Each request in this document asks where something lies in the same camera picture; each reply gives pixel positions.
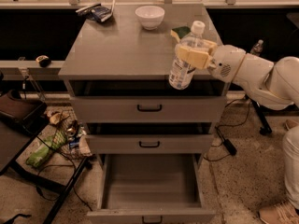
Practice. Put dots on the beige sneaker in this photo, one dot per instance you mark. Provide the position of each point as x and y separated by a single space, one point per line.
281 213

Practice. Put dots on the blue snack bag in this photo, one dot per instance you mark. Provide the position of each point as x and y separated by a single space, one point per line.
96 12

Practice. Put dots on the green chip bag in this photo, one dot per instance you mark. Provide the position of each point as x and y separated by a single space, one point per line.
47 146

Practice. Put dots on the grey drawer cabinet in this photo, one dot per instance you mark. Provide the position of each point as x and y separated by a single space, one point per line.
120 49

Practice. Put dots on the clear plastic water bottle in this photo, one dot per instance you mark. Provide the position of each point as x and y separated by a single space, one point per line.
181 72

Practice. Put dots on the grey bottom drawer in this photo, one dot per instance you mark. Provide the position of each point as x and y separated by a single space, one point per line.
150 189

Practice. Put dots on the black power adapter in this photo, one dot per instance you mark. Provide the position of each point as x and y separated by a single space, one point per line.
226 142

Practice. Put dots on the black tape measure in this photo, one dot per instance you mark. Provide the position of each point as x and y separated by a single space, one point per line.
43 61

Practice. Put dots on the grey middle drawer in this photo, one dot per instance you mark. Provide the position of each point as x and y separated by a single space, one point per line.
146 138

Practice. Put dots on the wire basket of items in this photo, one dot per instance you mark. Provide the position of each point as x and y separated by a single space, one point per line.
69 133

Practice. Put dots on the white trouser leg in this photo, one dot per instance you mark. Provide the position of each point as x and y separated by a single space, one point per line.
291 159

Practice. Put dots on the black tripod stand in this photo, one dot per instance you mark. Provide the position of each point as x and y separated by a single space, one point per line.
265 127

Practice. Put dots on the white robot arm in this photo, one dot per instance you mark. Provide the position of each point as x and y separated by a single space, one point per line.
273 85

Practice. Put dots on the white ceramic bowl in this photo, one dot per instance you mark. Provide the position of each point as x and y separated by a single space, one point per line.
150 17

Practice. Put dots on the grey drawer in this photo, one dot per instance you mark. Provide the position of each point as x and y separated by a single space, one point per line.
146 101
150 189
146 138

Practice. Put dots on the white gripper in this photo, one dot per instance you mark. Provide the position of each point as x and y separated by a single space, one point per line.
226 62

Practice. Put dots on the grey top drawer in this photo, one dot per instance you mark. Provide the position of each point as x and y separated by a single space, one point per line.
146 101

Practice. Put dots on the green yellow sponge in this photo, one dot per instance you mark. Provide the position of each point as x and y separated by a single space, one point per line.
179 32

